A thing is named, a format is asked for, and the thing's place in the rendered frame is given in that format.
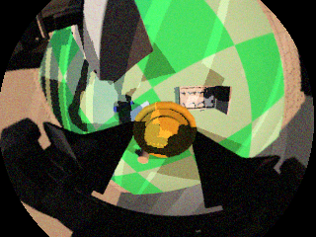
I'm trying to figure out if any tan cylinder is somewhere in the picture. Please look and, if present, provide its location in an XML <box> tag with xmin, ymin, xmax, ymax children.
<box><xmin>138</xmin><ymin>149</ymin><xmax>150</xmax><ymax>165</ymax></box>

